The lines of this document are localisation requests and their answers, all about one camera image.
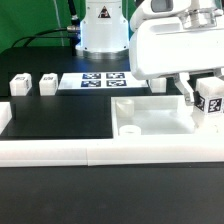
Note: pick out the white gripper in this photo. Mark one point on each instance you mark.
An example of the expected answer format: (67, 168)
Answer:
(163, 47)

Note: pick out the white square tabletop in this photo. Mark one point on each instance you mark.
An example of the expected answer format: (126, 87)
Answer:
(144, 116)

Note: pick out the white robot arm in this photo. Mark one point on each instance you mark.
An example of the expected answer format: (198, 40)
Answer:
(105, 33)

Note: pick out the white U-shaped fence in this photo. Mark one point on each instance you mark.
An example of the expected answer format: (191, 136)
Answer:
(140, 150)

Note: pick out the white marker sheet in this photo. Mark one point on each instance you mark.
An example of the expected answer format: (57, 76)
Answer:
(99, 80)

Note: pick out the metal cable connector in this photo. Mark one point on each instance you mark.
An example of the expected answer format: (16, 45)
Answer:
(73, 29)

